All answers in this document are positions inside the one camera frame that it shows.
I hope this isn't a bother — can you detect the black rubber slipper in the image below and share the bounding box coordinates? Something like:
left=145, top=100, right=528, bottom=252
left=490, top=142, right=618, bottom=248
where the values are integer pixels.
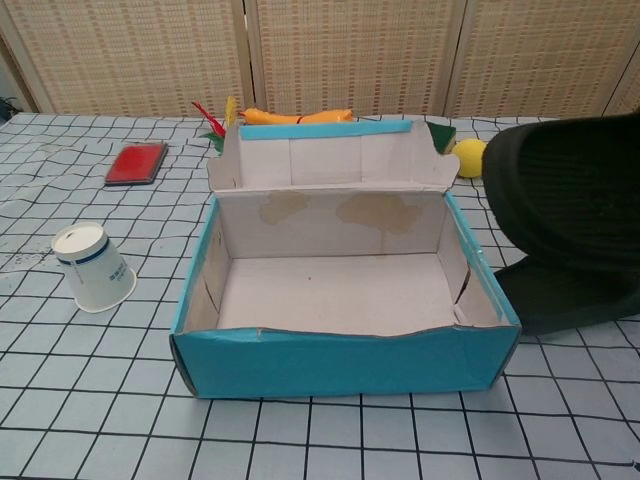
left=482, top=113, right=640, bottom=281
left=492, top=254, right=640, bottom=337

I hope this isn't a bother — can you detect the blue cardboard shoe box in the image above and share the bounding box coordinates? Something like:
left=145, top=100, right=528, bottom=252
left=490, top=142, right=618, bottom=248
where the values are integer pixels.
left=169, top=118, right=522, bottom=400

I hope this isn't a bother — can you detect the yellow rubber chicken toy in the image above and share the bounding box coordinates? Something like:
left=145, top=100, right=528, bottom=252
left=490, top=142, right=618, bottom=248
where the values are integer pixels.
left=237, top=107, right=355, bottom=126

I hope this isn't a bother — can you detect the red yellow feather shuttlecock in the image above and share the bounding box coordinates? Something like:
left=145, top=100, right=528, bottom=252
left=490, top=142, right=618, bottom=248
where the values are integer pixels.
left=191, top=95, right=241, bottom=151

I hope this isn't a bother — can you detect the green yellow sponge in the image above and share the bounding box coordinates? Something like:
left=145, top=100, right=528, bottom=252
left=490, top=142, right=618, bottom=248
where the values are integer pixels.
left=425, top=119, right=460, bottom=155

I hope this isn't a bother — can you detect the yellow foam ball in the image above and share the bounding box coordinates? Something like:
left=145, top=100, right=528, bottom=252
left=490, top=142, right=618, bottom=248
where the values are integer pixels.
left=455, top=138, right=489, bottom=180

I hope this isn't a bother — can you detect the woven folding screen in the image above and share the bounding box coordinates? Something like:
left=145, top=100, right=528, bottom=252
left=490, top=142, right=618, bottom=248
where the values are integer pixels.
left=0, top=0, right=640, bottom=121

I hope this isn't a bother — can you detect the red ink pad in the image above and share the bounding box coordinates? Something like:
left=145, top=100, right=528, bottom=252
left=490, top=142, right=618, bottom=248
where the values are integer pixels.
left=103, top=142, right=169, bottom=188

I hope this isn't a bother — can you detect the white paper cup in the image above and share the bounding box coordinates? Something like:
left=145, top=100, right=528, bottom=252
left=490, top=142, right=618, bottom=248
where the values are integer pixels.
left=51, top=221, right=138, bottom=314

